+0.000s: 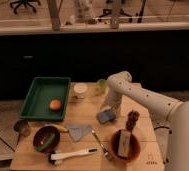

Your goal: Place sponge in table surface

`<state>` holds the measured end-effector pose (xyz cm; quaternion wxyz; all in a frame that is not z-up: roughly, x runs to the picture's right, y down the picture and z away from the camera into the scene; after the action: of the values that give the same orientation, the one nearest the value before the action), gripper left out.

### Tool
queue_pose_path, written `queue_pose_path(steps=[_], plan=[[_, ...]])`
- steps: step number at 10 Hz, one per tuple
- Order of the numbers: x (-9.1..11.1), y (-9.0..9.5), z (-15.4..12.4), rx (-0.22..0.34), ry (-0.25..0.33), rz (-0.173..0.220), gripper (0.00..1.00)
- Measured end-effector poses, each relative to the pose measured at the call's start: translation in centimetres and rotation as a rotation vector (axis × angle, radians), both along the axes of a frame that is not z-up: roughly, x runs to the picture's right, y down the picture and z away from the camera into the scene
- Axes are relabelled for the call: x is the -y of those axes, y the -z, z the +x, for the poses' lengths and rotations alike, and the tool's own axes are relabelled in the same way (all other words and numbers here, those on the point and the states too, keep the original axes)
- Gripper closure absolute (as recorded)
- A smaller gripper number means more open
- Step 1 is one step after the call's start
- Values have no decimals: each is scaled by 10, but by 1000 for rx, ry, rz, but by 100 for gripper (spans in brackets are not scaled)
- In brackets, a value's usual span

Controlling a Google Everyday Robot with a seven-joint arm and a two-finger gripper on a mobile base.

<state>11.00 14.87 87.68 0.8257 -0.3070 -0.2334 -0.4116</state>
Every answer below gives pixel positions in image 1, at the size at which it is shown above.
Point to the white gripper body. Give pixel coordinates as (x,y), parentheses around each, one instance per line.
(113,101)

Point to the blue grey sponge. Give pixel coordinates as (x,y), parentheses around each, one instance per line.
(106,116)

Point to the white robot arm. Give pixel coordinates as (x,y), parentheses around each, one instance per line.
(175,111)

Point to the green translucent cup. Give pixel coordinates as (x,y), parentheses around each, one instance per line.
(101,86)

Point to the brown pinecone object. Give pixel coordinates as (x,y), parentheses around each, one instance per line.
(133,117)

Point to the white cup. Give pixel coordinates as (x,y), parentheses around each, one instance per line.
(80,90)

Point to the white box in bowl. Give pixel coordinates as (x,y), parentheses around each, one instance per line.
(124,143)

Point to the brown round bowl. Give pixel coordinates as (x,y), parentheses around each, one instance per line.
(134,148)

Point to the grey folded cloth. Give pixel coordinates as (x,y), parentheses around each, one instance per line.
(78,131)

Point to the metal spoon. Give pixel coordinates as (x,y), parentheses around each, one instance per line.
(107,154)

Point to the yellow banana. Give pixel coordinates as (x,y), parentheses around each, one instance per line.
(59,127)

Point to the orange fruit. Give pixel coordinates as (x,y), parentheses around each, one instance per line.
(55,105)

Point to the green plastic tray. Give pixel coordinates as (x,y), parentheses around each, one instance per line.
(42,92)

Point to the green cucumber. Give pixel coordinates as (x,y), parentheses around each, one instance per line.
(46,143)

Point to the dark brown bowl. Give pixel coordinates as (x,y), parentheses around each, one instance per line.
(43,134)

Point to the small metal ladle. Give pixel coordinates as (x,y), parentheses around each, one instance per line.
(22,127)

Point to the black office chair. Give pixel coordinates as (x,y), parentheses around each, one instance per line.
(26,3)

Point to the white handled brush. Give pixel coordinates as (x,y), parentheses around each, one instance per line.
(55,157)

